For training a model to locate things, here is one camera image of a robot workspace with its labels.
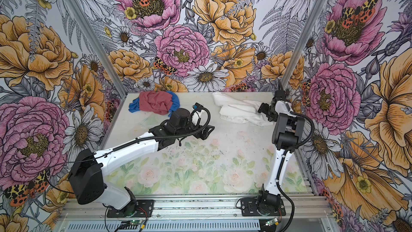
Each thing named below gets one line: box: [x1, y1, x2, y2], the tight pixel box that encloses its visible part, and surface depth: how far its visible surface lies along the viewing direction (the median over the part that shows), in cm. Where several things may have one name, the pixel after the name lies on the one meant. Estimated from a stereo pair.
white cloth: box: [212, 91, 275, 127], surface depth 108 cm
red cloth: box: [138, 90, 173, 116], surface depth 108 cm
